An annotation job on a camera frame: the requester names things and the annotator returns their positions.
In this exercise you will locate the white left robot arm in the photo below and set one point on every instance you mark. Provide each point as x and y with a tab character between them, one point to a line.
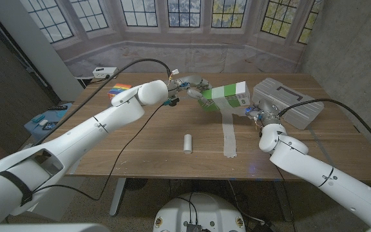
76	138

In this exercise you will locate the printed window backdrop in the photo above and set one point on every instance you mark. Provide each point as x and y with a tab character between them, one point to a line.
185	54

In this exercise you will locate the white power strip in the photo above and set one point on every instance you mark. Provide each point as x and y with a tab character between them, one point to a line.
105	72

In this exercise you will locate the white robot torso cover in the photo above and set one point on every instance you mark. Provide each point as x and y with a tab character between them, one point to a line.
43	228

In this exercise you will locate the short grey tape line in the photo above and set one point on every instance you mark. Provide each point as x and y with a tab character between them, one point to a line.
74	167

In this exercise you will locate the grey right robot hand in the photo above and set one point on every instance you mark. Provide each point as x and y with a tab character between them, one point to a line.
264	111

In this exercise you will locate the grey table leg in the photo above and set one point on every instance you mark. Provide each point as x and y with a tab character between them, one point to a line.
283	201
118	196

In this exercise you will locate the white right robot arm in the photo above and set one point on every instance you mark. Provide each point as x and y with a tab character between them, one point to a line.
317	170

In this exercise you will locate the small white device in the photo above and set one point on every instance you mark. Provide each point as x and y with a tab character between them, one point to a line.
43	122

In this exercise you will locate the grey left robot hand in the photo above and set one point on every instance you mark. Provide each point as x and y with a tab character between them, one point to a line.
192	87

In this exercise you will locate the green cardboard package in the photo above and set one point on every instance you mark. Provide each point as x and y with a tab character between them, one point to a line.
227	95

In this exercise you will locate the small blue device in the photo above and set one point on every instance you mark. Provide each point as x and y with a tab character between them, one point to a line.
38	118

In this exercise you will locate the white bandage strip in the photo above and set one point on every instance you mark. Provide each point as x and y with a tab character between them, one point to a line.
229	129

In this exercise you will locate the black remote control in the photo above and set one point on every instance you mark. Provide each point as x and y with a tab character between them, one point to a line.
57	108

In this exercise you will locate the colourful block print box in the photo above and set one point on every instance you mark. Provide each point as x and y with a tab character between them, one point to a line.
119	89

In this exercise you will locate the blue mat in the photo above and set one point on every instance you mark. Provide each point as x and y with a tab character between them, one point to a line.
53	113

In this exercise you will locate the white bandage roll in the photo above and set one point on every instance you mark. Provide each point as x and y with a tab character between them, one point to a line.
187	143

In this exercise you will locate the grey clamshell container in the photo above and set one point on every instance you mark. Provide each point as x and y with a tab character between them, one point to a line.
288	100

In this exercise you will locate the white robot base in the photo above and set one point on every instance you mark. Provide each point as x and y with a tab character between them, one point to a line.
198	212

